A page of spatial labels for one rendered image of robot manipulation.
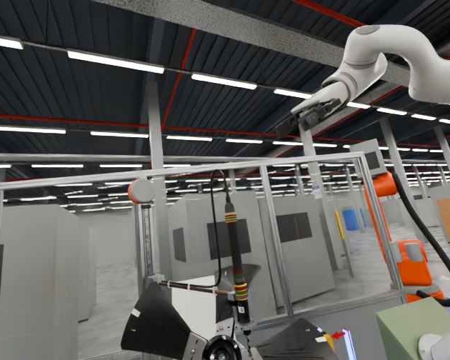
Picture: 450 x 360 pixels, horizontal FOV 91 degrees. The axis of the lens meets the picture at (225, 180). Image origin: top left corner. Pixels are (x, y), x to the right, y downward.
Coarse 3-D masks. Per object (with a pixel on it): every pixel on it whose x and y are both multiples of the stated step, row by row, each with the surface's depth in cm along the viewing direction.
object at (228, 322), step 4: (224, 320) 78; (228, 320) 77; (232, 320) 75; (216, 324) 80; (220, 324) 79; (224, 324) 77; (228, 324) 76; (232, 324) 74; (216, 328) 79; (224, 328) 76; (228, 328) 74; (216, 332) 77; (220, 332) 76; (224, 332) 74; (228, 332) 73
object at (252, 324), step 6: (228, 294) 77; (234, 294) 75; (234, 300) 75; (234, 306) 74; (234, 312) 74; (234, 318) 74; (252, 318) 74; (240, 324) 71; (246, 324) 70; (252, 324) 70
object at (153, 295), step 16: (160, 288) 81; (144, 304) 79; (160, 304) 77; (128, 320) 78; (144, 320) 77; (160, 320) 75; (176, 320) 74; (128, 336) 76; (144, 336) 75; (160, 336) 74; (176, 336) 73; (144, 352) 74; (160, 352) 73; (176, 352) 72
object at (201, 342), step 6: (192, 336) 72; (198, 336) 71; (192, 342) 72; (198, 342) 71; (204, 342) 70; (186, 348) 72; (192, 348) 71; (198, 348) 71; (186, 354) 72; (198, 354) 71
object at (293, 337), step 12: (300, 324) 81; (312, 324) 80; (276, 336) 78; (288, 336) 76; (300, 336) 75; (312, 336) 75; (264, 348) 72; (276, 348) 71; (288, 348) 70; (300, 348) 70; (312, 348) 70; (324, 348) 70
